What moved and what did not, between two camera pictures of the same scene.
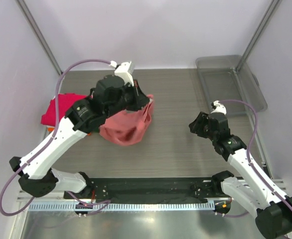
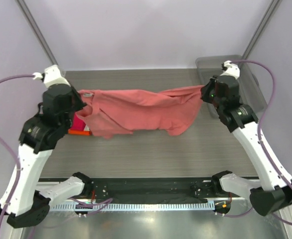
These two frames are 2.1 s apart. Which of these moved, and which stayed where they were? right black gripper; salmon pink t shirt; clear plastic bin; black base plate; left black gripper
Moved: right black gripper; left black gripper; salmon pink t shirt
Stayed: black base plate; clear plastic bin
